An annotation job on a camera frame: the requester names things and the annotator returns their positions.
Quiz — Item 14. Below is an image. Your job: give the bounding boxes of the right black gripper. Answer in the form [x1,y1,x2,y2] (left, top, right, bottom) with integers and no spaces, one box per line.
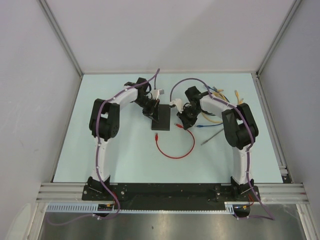
[176,106,201,130]

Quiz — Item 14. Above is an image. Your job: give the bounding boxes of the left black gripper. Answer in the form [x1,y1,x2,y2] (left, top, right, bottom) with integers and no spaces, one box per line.
[133,96,160,123]

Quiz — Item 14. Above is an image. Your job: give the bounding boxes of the red ethernet cable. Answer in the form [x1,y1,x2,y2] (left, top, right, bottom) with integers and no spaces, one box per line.
[153,122,196,160]

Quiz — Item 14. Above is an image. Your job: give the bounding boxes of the blue ethernet cable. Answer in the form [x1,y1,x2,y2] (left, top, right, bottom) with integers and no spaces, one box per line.
[196,84,233,129]

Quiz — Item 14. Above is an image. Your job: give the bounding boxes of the black network switch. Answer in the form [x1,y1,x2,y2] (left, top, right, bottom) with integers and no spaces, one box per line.
[151,104,171,131]

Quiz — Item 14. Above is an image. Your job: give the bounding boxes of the grey ethernet cable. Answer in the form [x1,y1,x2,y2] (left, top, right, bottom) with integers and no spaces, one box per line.
[200,129,225,146]

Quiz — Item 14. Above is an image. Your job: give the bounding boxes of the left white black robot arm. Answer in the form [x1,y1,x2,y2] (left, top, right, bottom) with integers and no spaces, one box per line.
[87,77,164,200]

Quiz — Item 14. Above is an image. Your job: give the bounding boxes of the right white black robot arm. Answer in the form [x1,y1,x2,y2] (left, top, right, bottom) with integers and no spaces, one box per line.
[169,86,259,201]

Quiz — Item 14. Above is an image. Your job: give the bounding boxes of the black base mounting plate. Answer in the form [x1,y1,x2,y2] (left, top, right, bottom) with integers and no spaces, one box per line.
[82,182,260,211]

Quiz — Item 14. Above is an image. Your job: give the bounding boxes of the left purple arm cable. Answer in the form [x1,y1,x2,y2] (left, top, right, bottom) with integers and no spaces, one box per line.
[47,68,161,226]

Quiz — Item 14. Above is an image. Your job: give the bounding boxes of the white slotted cable duct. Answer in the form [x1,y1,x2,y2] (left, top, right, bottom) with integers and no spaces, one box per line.
[46,201,237,215]

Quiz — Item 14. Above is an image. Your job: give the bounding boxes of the aluminium frame rail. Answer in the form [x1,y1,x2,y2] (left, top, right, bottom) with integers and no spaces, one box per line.
[36,183,309,204]

